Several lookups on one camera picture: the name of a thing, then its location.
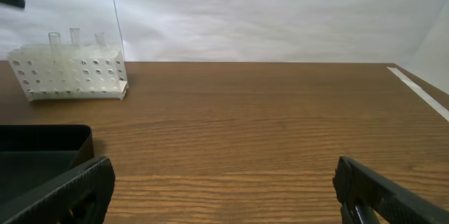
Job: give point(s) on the white test tube rack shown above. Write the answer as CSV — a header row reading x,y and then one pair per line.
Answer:
x,y
70,83

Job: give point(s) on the black tray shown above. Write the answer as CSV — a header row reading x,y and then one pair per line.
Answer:
x,y
35,139

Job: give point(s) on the clear test tube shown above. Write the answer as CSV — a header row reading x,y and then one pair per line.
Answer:
x,y
54,41
100,39
74,36

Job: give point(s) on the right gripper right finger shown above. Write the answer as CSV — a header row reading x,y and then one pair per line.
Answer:
x,y
386,199

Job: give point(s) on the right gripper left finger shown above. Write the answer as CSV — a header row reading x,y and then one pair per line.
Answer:
x,y
70,196

